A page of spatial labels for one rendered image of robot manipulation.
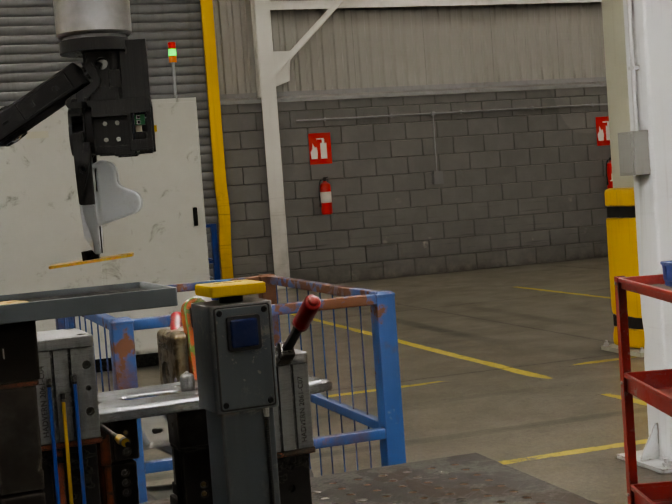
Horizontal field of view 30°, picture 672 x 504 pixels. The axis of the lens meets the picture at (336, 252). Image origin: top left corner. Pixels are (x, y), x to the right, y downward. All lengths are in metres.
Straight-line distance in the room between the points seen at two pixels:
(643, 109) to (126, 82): 4.19
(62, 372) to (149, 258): 8.11
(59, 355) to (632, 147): 4.07
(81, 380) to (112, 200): 0.25
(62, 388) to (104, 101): 0.34
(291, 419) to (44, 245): 7.94
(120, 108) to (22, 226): 8.13
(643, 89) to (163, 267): 5.07
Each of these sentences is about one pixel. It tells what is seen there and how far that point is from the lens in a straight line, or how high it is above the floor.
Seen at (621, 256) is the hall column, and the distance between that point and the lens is 8.56.
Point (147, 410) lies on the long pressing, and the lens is 1.57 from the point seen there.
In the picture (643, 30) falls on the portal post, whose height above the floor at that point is 1.79.
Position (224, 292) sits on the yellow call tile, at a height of 1.15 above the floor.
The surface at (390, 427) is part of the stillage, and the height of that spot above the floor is 0.57.
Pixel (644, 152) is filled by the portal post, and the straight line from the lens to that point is 5.29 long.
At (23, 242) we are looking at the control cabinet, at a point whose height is 1.01.
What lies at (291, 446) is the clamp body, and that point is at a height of 0.95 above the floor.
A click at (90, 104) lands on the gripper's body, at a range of 1.26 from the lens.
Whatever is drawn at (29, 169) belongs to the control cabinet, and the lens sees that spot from 9.39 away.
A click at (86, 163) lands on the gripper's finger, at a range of 1.24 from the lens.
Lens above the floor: 1.25
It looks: 3 degrees down
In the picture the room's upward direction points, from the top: 4 degrees counter-clockwise
